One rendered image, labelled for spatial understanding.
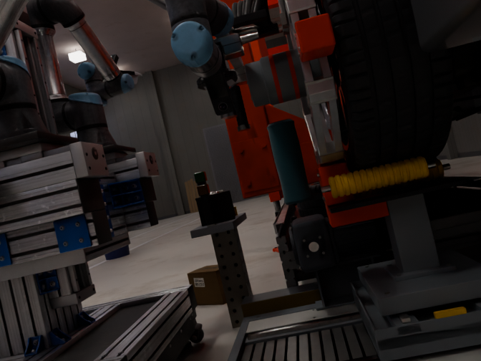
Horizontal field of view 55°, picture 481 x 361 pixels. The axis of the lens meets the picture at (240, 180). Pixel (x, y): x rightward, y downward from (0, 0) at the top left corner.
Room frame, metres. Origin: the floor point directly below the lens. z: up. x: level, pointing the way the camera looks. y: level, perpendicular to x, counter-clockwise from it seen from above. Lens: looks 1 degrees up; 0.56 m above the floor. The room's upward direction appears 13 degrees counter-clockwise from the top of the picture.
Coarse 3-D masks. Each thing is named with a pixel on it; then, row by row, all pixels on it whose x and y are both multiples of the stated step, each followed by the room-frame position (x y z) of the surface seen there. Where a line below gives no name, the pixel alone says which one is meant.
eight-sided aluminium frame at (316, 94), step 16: (288, 0) 1.08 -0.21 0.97; (304, 0) 1.07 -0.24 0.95; (288, 16) 1.10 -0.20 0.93; (304, 16) 1.09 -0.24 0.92; (288, 48) 1.57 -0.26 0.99; (304, 64) 1.08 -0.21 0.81; (320, 64) 1.09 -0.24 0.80; (304, 80) 1.10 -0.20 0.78; (320, 80) 1.07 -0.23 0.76; (320, 96) 1.08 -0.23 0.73; (336, 96) 1.09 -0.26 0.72; (304, 112) 1.58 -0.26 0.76; (320, 112) 1.56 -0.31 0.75; (336, 112) 1.12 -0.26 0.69; (320, 128) 1.15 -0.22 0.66; (336, 128) 1.16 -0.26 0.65; (320, 144) 1.19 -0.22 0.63; (336, 144) 1.19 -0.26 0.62; (320, 160) 1.24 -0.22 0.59
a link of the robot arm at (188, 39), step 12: (180, 24) 0.86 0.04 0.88; (192, 24) 0.85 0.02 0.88; (204, 24) 0.89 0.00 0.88; (180, 36) 0.86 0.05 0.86; (192, 36) 0.85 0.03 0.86; (204, 36) 0.85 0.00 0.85; (180, 48) 0.86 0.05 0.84; (192, 48) 0.86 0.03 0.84; (204, 48) 0.86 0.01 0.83; (216, 48) 0.94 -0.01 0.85; (180, 60) 0.89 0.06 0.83; (192, 60) 0.87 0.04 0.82; (204, 60) 0.89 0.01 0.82; (216, 60) 0.95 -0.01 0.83; (204, 72) 0.96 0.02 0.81
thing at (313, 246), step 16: (304, 224) 1.58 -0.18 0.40; (320, 224) 1.57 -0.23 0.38; (352, 224) 1.60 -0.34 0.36; (368, 224) 1.59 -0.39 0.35; (384, 224) 1.57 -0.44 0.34; (304, 240) 1.58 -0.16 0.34; (320, 240) 1.57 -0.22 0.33; (336, 240) 1.59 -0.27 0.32; (352, 240) 1.59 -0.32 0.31; (368, 240) 1.57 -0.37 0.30; (384, 240) 1.57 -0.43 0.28; (304, 256) 1.58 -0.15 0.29; (320, 256) 1.58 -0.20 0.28; (336, 256) 1.59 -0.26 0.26; (352, 256) 1.69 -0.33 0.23; (368, 256) 1.64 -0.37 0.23; (320, 272) 1.74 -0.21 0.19; (336, 272) 1.73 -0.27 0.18; (352, 272) 1.73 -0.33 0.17; (320, 288) 1.66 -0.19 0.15; (336, 288) 1.74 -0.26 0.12; (320, 304) 1.70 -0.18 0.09; (336, 304) 1.65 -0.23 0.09
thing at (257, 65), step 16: (256, 64) 1.31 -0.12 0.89; (272, 64) 1.29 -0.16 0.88; (288, 64) 1.28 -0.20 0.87; (256, 80) 1.30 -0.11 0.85; (272, 80) 1.29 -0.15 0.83; (288, 80) 1.29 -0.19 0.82; (256, 96) 1.32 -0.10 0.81; (272, 96) 1.31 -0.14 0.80; (288, 96) 1.32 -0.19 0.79; (304, 96) 1.34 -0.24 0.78
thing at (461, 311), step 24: (360, 288) 1.57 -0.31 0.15; (360, 312) 1.43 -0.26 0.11; (408, 312) 1.17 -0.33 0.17; (432, 312) 1.19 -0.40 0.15; (456, 312) 1.08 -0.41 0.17; (480, 312) 1.07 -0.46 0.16; (384, 336) 1.10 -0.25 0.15; (408, 336) 1.09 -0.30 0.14; (432, 336) 1.08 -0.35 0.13; (456, 336) 1.08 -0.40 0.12; (480, 336) 1.07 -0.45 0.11; (384, 360) 1.10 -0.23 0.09
